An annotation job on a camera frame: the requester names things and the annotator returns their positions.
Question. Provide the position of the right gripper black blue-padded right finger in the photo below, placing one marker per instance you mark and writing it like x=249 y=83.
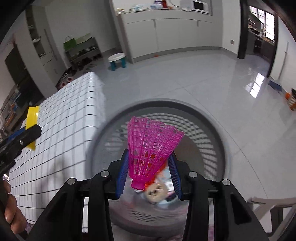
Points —
x=233 y=218

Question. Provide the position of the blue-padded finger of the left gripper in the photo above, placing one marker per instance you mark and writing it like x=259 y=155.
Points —
x=15 y=134

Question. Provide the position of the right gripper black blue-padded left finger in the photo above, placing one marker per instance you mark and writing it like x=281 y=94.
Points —
x=80 y=209

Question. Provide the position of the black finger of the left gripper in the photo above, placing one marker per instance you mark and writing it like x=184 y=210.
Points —
x=27 y=137

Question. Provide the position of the yellow tape roll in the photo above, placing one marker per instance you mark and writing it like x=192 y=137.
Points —
x=32 y=117

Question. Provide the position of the pink plastic shuttlecock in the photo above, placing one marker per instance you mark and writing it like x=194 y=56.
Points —
x=150 y=143

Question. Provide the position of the grey perforated trash basket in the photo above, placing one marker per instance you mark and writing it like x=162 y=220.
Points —
x=201 y=148

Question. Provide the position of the white checkered tablecloth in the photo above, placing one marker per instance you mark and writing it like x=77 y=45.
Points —
x=68 y=120

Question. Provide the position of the beige plastic chair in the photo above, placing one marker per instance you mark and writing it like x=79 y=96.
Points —
x=282 y=214

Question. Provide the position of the light blue tissue packet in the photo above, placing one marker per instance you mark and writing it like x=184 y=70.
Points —
x=164 y=177

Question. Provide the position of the beige sloth plush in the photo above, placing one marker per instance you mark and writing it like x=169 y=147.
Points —
x=156 y=192

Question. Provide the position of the red plastic bag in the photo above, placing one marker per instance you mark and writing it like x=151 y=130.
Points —
x=160 y=170

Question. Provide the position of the green handbag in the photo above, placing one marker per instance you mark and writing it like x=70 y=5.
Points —
x=69 y=43

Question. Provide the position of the grey shoe rack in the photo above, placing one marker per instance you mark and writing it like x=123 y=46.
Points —
x=83 y=53

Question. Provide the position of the white stool teal legs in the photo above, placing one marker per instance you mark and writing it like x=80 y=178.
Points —
x=113 y=59

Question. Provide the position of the white cabinet counter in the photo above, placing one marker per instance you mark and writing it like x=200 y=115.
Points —
x=155 y=32

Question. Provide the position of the white microwave oven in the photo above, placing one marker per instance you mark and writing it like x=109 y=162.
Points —
x=200 y=6

